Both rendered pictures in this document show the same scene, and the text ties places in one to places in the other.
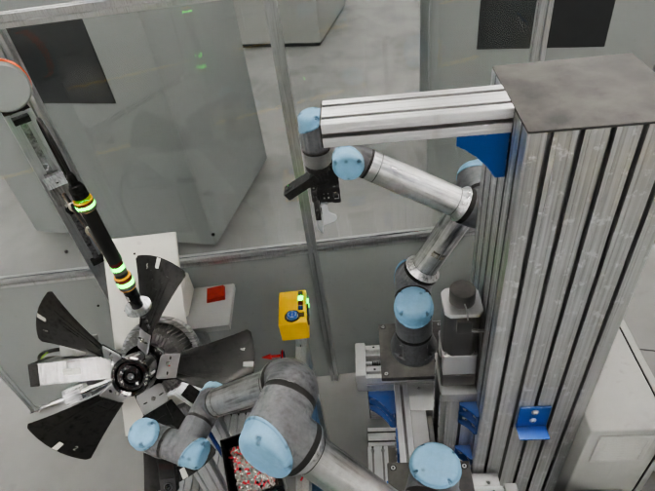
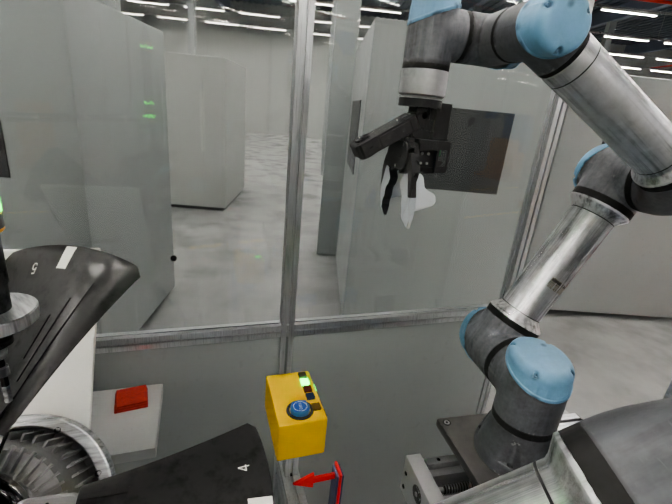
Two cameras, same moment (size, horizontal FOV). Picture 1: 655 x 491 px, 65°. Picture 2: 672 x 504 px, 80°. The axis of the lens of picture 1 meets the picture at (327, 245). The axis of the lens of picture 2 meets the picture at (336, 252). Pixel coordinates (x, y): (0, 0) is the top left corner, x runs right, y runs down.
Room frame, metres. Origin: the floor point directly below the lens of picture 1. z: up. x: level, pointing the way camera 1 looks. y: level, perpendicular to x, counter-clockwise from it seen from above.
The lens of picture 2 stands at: (0.60, 0.37, 1.65)
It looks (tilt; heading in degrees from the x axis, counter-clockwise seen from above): 20 degrees down; 338
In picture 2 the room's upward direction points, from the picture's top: 6 degrees clockwise
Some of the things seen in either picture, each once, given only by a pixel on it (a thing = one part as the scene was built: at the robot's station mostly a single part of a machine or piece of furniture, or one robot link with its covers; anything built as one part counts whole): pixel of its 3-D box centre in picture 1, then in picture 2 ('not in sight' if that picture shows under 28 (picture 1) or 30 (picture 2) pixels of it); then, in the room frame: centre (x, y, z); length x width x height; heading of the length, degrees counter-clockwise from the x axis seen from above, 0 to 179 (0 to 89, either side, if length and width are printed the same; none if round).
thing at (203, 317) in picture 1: (191, 310); (81, 427); (1.55, 0.62, 0.85); 0.36 x 0.24 x 0.03; 87
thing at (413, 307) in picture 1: (413, 313); (531, 381); (1.05, -0.23, 1.20); 0.13 x 0.12 x 0.14; 169
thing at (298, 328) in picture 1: (294, 316); (293, 414); (1.27, 0.16, 1.02); 0.16 x 0.10 x 0.11; 177
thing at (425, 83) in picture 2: (317, 156); (421, 86); (1.22, -0.01, 1.70); 0.08 x 0.08 x 0.05
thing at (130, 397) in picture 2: (215, 293); (131, 397); (1.60, 0.51, 0.87); 0.08 x 0.08 x 0.02; 4
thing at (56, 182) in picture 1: (59, 188); not in sight; (1.52, 0.87, 1.54); 0.10 x 0.07 x 0.08; 32
